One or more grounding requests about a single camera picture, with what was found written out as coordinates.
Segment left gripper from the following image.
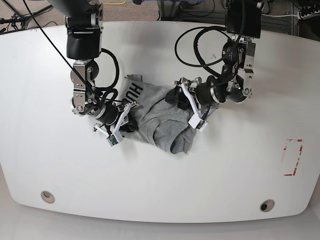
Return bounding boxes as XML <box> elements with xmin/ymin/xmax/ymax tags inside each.
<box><xmin>165</xmin><ymin>76</ymin><xmax>220</xmax><ymax>121</ymax></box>

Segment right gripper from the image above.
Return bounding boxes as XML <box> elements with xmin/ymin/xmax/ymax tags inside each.
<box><xmin>92</xmin><ymin>101</ymin><xmax>138</xmax><ymax>137</ymax></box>

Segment grey T-shirt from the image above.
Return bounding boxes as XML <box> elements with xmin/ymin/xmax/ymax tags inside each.
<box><xmin>120</xmin><ymin>74</ymin><xmax>196</xmax><ymax>154</ymax></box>

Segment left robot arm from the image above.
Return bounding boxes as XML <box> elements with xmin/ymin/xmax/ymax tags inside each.
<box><xmin>165</xmin><ymin>0</ymin><xmax>263</xmax><ymax>122</ymax></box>

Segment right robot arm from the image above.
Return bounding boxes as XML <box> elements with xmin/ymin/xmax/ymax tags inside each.
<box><xmin>50</xmin><ymin>0</ymin><xmax>138</xmax><ymax>134</ymax></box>

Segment red tape rectangle marking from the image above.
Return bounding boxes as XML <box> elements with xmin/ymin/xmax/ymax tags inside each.
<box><xmin>281</xmin><ymin>139</ymin><xmax>304</xmax><ymax>177</ymax></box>

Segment white power strip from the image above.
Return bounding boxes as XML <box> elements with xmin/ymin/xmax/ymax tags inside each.
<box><xmin>297</xmin><ymin>5</ymin><xmax>320</xmax><ymax>20</ymax></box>

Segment black tripod legs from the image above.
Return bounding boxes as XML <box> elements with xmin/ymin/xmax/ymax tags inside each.
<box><xmin>0</xmin><ymin>0</ymin><xmax>53</xmax><ymax>35</ymax></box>

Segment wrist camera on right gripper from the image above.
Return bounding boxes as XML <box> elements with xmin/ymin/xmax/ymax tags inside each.
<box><xmin>106</xmin><ymin>131</ymin><xmax>124</xmax><ymax>147</ymax></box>

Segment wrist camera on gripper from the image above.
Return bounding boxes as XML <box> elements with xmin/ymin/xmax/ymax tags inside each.
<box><xmin>188</xmin><ymin>114</ymin><xmax>208</xmax><ymax>132</ymax></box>
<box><xmin>106</xmin><ymin>131</ymin><xmax>124</xmax><ymax>147</ymax></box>

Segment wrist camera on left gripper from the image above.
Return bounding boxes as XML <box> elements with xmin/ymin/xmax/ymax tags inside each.
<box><xmin>188</xmin><ymin>114</ymin><xmax>208</xmax><ymax>132</ymax></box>

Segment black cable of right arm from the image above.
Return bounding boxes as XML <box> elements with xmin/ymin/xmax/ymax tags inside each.
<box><xmin>22</xmin><ymin>0</ymin><xmax>120</xmax><ymax>106</ymax></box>

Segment left table cable grommet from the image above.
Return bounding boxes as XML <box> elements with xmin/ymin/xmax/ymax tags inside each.
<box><xmin>40</xmin><ymin>191</ymin><xmax>55</xmax><ymax>204</ymax></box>

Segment table cable grommet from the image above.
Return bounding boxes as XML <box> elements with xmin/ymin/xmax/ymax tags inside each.
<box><xmin>260</xmin><ymin>199</ymin><xmax>275</xmax><ymax>213</ymax></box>
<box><xmin>40</xmin><ymin>191</ymin><xmax>55</xmax><ymax>204</ymax></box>

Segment white cable on floor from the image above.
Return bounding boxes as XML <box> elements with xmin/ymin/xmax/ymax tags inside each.
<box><xmin>262</xmin><ymin>13</ymin><xmax>300</xmax><ymax>19</ymax></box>

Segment right table cable grommet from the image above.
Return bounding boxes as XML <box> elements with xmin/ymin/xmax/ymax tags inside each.
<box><xmin>260</xmin><ymin>199</ymin><xmax>275</xmax><ymax>213</ymax></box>

